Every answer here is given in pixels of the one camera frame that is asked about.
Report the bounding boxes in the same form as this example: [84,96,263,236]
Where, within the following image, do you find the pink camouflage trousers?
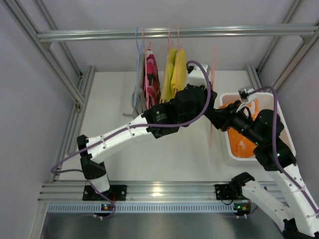
[144,48,160,110]

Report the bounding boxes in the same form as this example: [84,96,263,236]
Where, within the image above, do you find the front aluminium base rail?
[37,180,309,203]

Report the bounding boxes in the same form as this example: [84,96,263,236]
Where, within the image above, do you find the pink hanger of orange trousers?
[209,44,216,148]

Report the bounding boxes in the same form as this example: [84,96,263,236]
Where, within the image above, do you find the blue hanger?
[133,26,144,107]

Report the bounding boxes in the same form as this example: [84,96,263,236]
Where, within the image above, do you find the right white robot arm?
[205,101,319,239]

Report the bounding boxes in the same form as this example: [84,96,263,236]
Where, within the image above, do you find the slotted grey cable duct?
[47,203,237,214]

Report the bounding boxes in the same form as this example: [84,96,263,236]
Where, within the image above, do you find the aluminium hanging rail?
[37,23,319,42]

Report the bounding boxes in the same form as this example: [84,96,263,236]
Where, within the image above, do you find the yellow-green trousers left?
[159,48,177,103]

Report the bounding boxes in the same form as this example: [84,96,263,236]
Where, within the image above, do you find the yellow trousers right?
[170,49,187,98]

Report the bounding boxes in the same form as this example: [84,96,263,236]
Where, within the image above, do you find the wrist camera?
[237,88,256,111]
[186,65,207,88]

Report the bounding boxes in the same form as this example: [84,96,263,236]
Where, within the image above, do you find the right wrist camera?
[237,88,256,111]

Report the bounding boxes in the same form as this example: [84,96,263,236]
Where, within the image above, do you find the white plastic basket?
[219,92,297,168]

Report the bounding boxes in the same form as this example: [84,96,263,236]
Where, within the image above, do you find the orange trousers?
[227,99,259,158]

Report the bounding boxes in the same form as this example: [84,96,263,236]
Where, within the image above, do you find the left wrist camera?
[186,65,207,88]

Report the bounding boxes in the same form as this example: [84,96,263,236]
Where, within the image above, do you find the grey trousers with drawstring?
[122,53,146,119]

